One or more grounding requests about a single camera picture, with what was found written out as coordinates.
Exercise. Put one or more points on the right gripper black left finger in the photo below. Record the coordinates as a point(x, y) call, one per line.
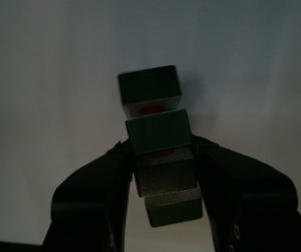
point(90, 203)

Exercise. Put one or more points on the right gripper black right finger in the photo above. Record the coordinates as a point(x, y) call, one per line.
point(252, 210)

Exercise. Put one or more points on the green sushi roll piece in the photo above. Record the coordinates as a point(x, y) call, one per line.
point(173, 210)
point(159, 131)
point(147, 82)
point(164, 177)

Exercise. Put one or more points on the white cutting board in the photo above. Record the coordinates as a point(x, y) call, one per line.
point(46, 65)

